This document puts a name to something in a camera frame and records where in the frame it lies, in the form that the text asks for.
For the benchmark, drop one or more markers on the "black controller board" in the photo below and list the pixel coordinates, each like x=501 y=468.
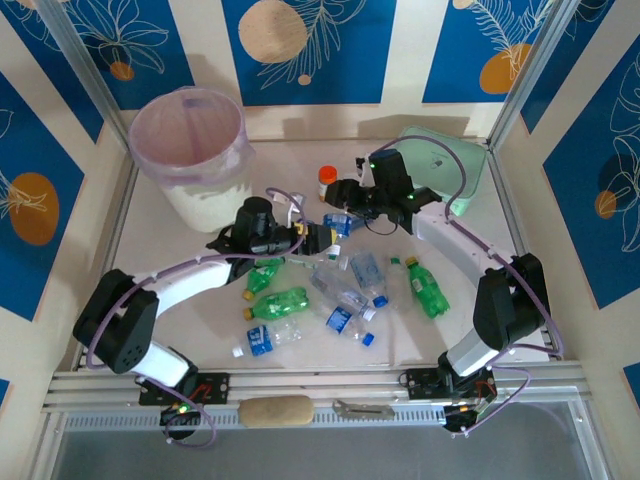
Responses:
x=175 y=415
x=462 y=417

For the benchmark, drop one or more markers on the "grey metal panel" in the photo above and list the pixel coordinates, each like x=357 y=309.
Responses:
x=320 y=455

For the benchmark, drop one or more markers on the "clear green-cap bottle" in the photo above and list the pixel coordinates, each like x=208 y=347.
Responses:
x=396 y=282

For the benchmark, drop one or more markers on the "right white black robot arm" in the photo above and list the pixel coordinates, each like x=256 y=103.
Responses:
x=460 y=245

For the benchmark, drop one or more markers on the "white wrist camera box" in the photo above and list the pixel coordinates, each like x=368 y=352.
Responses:
x=365 y=172
x=296 y=207

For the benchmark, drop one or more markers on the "aluminium frame post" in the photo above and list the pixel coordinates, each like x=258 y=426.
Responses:
x=86 y=70
x=532 y=70

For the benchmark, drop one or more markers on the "aluminium front rail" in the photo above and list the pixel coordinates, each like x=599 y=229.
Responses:
x=325 y=387

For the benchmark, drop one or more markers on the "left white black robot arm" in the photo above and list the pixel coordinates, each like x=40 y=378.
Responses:
x=190 y=280

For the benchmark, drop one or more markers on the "flat metal tool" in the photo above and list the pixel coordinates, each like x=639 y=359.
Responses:
x=365 y=412

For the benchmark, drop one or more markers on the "dented green plastic bottle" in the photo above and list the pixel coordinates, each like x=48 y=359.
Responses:
x=280 y=304

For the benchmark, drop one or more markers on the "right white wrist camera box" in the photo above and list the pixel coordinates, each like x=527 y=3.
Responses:
x=365 y=172

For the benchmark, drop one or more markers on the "purple plastic bin liner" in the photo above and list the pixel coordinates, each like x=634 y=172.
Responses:
x=165 y=130

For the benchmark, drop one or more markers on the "crushed green plastic bottle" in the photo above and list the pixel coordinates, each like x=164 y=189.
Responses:
x=262 y=277

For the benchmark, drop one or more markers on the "large blue-label white-cap bottle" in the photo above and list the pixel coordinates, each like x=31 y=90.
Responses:
x=260 y=341

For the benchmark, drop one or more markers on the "blue-label blue-cap bottle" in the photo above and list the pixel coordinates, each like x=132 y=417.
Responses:
x=340 y=319

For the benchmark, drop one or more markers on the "clear pale-label blue-cap bottle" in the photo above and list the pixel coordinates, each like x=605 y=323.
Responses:
x=365 y=272

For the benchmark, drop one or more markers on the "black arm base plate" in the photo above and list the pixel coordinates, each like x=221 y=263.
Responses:
x=422 y=385
x=215 y=387

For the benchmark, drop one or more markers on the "clear white-cap bottle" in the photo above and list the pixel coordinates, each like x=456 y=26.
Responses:
x=332 y=287

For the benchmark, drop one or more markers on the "small blue-label white-cap bottle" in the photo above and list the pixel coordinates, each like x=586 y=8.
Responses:
x=337 y=223

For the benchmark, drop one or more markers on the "mint green plastic box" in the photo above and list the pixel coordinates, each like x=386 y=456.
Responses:
x=440 y=160

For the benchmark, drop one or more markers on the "white ribbed waste bin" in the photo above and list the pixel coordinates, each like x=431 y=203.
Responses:
x=210 y=205

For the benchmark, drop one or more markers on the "beige oblong pad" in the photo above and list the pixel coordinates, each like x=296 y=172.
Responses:
x=275 y=411

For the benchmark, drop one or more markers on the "square clear green-band bottle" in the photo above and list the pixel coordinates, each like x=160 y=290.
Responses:
x=333 y=249

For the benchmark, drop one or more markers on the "orange-lid jar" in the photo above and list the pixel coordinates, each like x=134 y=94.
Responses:
x=328 y=175

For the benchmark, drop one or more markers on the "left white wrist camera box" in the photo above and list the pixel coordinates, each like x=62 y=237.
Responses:
x=296 y=207

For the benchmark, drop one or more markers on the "smooth green plastic bottle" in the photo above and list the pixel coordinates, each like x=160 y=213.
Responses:
x=427 y=295

